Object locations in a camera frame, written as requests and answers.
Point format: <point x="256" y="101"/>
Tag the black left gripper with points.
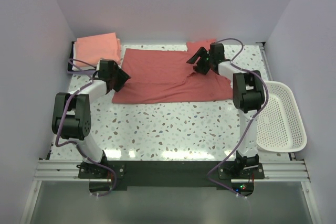
<point x="123" y="78"/>

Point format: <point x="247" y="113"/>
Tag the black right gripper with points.
<point x="202" y="52"/>

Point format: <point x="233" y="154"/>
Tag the red t-shirt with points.
<point x="163" y="76"/>

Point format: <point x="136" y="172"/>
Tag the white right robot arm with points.
<point x="250" y="94"/>

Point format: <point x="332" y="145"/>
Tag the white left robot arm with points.
<point x="71" y="121"/>

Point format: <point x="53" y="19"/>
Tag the folded lavender t-shirt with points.
<point x="88" y="72"/>

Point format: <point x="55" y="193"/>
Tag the folded salmon pink t-shirt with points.
<point x="93" y="48"/>

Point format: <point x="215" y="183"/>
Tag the folded black t-shirt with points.
<point x="69" y="65"/>

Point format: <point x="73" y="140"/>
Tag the white perforated plastic basket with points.
<point x="280" y="126"/>

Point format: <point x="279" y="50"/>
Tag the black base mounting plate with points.
<point x="121" y="175"/>

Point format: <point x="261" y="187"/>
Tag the aluminium right side rail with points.
<point x="261" y="46"/>

